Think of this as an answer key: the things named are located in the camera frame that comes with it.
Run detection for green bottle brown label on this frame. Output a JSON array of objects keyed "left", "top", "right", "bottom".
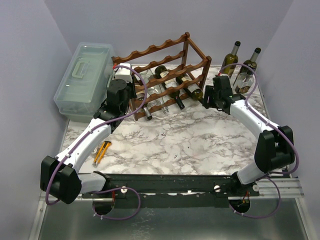
[{"left": 133, "top": 82, "right": 153, "bottom": 120}]

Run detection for dark green wine bottle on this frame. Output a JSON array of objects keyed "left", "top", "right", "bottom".
[
  {"left": 154, "top": 65, "right": 185, "bottom": 110},
  {"left": 175, "top": 74, "right": 203, "bottom": 102}
]

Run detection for green bottle silver foil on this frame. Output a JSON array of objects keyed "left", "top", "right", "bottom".
[
  {"left": 236, "top": 47, "right": 261, "bottom": 82},
  {"left": 219, "top": 41, "right": 241, "bottom": 78}
]

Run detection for clear bottle black cap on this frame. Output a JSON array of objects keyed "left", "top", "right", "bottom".
[{"left": 232, "top": 71, "right": 254, "bottom": 94}]

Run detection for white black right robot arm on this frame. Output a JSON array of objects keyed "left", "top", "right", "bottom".
[{"left": 202, "top": 75, "right": 295, "bottom": 196}]

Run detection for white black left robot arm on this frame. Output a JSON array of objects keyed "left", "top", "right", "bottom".
[{"left": 40, "top": 79, "right": 136, "bottom": 206}]

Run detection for clear glass wine bottle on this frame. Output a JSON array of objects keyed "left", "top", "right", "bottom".
[{"left": 139, "top": 69, "right": 169, "bottom": 114}]

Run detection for brown wooden wine rack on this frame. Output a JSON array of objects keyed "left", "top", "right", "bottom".
[{"left": 112, "top": 32, "right": 212, "bottom": 113}]

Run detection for translucent green plastic toolbox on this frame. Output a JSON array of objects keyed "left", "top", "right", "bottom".
[{"left": 53, "top": 42, "right": 115, "bottom": 123}]

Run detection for yellow utility knife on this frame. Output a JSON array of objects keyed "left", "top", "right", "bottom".
[{"left": 92, "top": 141, "right": 112, "bottom": 167}]

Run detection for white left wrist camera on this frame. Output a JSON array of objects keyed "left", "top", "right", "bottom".
[{"left": 112, "top": 63, "right": 132, "bottom": 83}]

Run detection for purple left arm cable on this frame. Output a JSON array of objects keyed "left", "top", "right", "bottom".
[{"left": 44, "top": 65, "right": 147, "bottom": 221}]

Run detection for black metal base rail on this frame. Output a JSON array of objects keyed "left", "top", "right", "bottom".
[{"left": 81, "top": 172, "right": 261, "bottom": 210}]

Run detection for aluminium extrusion rail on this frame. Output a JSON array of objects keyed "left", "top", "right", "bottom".
[{"left": 60, "top": 175, "right": 304, "bottom": 204}]

